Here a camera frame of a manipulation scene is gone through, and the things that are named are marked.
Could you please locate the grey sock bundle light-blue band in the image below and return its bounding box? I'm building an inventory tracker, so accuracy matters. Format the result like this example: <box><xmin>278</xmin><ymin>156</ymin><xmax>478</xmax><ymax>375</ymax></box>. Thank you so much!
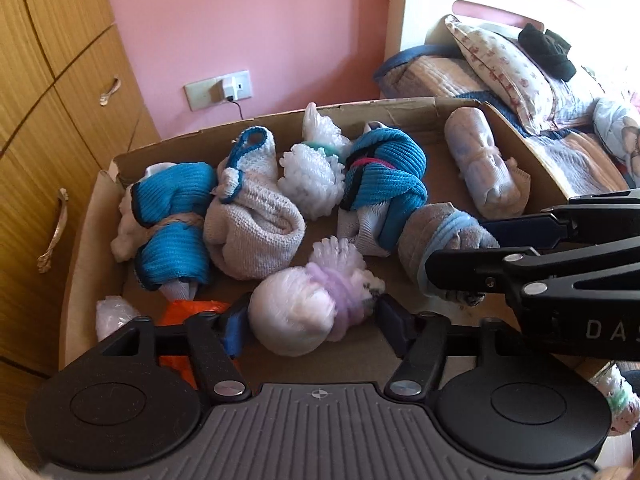
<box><xmin>397</xmin><ymin>202</ymin><xmax>501</xmax><ymax>306</ymax></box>

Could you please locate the white floral bundle green band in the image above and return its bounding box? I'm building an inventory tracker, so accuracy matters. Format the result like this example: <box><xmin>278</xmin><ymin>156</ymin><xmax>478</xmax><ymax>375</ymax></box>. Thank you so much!
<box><xmin>592</xmin><ymin>360</ymin><xmax>640</xmax><ymax>436</ymax></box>

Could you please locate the white floral pillow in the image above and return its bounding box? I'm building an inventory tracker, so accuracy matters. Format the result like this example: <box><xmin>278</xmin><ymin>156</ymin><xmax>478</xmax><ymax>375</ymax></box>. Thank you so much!
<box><xmin>444</xmin><ymin>14</ymin><xmax>556</xmax><ymax>136</ymax></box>

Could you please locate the white printed cushion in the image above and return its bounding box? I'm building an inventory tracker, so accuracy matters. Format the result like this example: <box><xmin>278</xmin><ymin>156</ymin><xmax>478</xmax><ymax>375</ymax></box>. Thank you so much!
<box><xmin>592</xmin><ymin>92</ymin><xmax>640</xmax><ymax>176</ymax></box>

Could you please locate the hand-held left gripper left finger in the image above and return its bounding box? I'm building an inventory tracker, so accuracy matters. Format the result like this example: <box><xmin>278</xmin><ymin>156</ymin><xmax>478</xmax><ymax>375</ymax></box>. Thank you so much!
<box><xmin>97</xmin><ymin>292</ymin><xmax>254</xmax><ymax>403</ymax></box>

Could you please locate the small orange plastic bag bundle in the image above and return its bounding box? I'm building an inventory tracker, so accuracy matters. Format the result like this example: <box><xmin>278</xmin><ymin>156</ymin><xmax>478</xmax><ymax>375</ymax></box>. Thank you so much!
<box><xmin>157</xmin><ymin>300</ymin><xmax>236</xmax><ymax>386</ymax></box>

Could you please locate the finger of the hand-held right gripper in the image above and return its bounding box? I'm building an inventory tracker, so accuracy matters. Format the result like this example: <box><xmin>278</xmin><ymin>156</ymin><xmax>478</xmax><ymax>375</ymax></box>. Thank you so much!
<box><xmin>422</xmin><ymin>240</ymin><xmax>640</xmax><ymax>322</ymax></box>
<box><xmin>482</xmin><ymin>187</ymin><xmax>640</xmax><ymax>251</ymax></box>

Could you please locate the white charger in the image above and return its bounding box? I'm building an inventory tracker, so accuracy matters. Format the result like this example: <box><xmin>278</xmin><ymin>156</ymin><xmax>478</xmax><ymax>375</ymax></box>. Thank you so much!
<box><xmin>209</xmin><ymin>75</ymin><xmax>240</xmax><ymax>103</ymax></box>

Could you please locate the blue sock bundle pink band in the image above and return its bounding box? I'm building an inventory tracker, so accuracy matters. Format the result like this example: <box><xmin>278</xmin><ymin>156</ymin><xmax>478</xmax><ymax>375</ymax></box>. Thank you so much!
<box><xmin>337</xmin><ymin>127</ymin><xmax>429</xmax><ymax>259</ymax></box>

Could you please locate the white plastic bag bundle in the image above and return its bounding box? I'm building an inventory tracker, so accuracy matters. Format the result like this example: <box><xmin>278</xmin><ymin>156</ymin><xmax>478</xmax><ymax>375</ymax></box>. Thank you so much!
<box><xmin>96</xmin><ymin>296</ymin><xmax>143</xmax><ymax>342</ymax></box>

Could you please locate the bed with quilt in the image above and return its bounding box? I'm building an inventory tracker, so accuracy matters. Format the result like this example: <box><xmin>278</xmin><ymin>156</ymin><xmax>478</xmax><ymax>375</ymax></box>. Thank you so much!
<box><xmin>374</xmin><ymin>45</ymin><xmax>633</xmax><ymax>196</ymax></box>

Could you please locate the blue sock bundle tan band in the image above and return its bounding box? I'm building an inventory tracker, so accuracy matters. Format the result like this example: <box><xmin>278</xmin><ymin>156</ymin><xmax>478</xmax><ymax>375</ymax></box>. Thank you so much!
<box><xmin>111</xmin><ymin>162</ymin><xmax>219</xmax><ymax>302</ymax></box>

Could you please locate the wall socket plate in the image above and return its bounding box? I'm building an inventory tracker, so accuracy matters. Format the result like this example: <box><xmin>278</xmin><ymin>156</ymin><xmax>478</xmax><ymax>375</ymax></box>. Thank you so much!
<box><xmin>184</xmin><ymin>70</ymin><xmax>254</xmax><ymax>111</ymax></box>

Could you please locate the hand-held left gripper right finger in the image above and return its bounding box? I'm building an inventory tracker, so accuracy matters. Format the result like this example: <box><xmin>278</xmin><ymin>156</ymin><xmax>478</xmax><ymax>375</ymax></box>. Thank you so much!
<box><xmin>375</xmin><ymin>293</ymin><xmax>546</xmax><ymax>402</ymax></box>

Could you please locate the white bundle purple band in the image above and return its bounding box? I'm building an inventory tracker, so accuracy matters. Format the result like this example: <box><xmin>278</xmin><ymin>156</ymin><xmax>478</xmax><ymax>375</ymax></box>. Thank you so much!
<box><xmin>248</xmin><ymin>237</ymin><xmax>386</xmax><ymax>358</ymax></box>

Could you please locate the wooden wardrobe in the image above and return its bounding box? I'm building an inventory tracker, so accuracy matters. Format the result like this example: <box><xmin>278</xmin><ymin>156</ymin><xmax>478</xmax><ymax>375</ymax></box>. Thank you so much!
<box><xmin>0</xmin><ymin>0</ymin><xmax>161</xmax><ymax>461</ymax></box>

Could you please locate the black garment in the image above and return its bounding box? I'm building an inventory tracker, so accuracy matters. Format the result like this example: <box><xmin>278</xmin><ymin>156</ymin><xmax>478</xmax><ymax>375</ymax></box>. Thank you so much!
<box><xmin>517</xmin><ymin>23</ymin><xmax>578</xmax><ymax>82</ymax></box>

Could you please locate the metal wardrobe handle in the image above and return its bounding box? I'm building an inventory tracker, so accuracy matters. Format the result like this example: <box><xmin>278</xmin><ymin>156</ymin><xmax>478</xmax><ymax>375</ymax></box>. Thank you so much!
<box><xmin>36</xmin><ymin>187</ymin><xmax>69</xmax><ymax>275</ymax></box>
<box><xmin>99</xmin><ymin>76</ymin><xmax>122</xmax><ymax>107</ymax></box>

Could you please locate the pale white sock bundle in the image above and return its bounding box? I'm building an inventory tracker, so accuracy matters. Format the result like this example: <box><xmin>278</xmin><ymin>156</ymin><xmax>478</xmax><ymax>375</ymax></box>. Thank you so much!
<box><xmin>444</xmin><ymin>106</ymin><xmax>532</xmax><ymax>220</ymax></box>

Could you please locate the cream bed frame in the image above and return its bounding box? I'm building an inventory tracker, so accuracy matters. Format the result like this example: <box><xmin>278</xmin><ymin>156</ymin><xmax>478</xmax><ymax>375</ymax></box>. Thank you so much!
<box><xmin>377</xmin><ymin>0</ymin><xmax>640</xmax><ymax>73</ymax></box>

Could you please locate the brown cardboard box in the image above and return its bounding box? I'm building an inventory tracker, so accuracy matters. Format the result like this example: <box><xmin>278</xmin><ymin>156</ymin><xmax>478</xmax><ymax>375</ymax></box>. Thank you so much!
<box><xmin>59</xmin><ymin>96</ymin><xmax>586</xmax><ymax>376</ymax></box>

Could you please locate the patterned pillow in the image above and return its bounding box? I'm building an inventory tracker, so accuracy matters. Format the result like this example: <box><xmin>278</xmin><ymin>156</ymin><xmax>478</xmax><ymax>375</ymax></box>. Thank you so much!
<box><xmin>547</xmin><ymin>60</ymin><xmax>626</xmax><ymax>131</ymax></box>

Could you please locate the white knit sock blue trim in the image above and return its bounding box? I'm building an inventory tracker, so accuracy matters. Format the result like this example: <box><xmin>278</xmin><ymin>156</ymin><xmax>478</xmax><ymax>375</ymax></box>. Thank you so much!
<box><xmin>202</xmin><ymin>126</ymin><xmax>307</xmax><ymax>281</ymax></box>

